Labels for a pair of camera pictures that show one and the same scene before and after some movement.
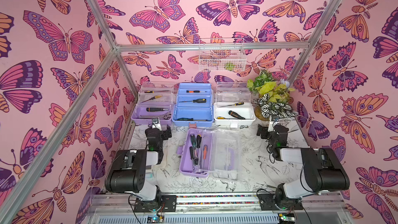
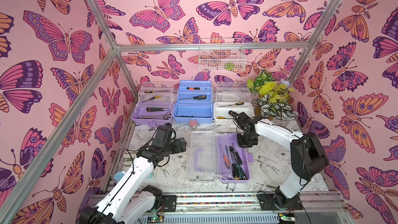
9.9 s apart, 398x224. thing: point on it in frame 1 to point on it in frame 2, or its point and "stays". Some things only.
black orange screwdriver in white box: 235,114 stays
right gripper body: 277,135 to 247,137
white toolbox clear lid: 233,93 stays
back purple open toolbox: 155,100 stays
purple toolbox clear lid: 225,154 to 203,156
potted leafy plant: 274,97 stays
